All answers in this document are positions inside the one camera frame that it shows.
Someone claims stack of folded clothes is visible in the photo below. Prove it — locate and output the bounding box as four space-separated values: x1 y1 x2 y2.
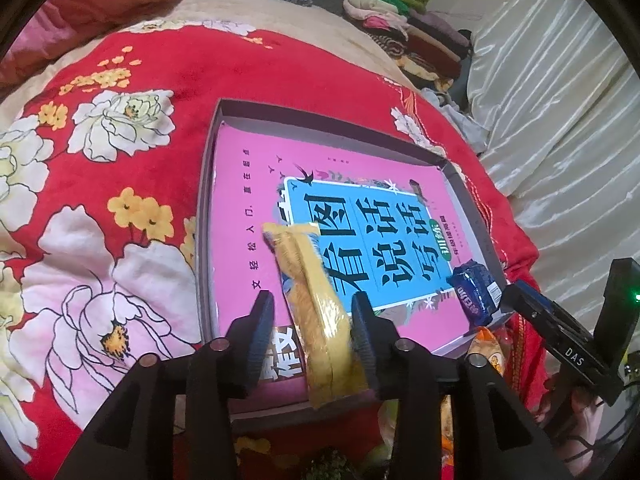
342 0 473 93

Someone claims white satin curtain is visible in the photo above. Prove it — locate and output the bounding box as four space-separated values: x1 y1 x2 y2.
460 0 640 311

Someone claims orange snack packet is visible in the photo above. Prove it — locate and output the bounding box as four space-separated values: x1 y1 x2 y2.
462 327 507 377

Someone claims person's right hand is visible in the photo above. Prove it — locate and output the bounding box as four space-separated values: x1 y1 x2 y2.
535 385 608 466

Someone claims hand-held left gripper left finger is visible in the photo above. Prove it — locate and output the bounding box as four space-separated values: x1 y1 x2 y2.
55 290 276 480

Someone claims clear pastry packet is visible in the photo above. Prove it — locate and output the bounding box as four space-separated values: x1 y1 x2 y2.
369 400 402 480

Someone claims pink quilt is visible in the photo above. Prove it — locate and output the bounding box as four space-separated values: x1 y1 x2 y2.
0 0 202 92

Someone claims yellow snack packet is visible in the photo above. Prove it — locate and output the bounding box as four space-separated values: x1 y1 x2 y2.
261 221 373 411

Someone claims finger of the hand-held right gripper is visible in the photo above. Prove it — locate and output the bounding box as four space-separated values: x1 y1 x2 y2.
512 280 598 356
500 285 563 348

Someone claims dark green speckled packet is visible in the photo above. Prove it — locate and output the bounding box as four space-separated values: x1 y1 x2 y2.
304 450 352 480

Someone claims red floral blanket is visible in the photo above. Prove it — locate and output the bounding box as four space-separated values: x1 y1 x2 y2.
0 20 551 480

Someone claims beige bed sheet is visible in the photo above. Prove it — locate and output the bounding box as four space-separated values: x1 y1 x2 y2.
50 0 418 93

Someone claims black cable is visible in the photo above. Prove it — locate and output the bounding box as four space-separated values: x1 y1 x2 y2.
545 395 640 466

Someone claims shallow grey cardboard box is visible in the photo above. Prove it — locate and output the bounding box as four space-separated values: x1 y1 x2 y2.
195 98 516 417

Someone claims crumpled pale blue garment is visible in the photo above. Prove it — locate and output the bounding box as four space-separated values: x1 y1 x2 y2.
422 87 493 157

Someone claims blue cookie packet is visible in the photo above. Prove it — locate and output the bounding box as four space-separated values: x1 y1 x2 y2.
446 259 502 325

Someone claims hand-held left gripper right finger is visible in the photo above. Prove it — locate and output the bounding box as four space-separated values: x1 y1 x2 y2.
350 292 576 480

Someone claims pink book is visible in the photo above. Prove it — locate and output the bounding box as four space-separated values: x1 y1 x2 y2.
207 122 501 391

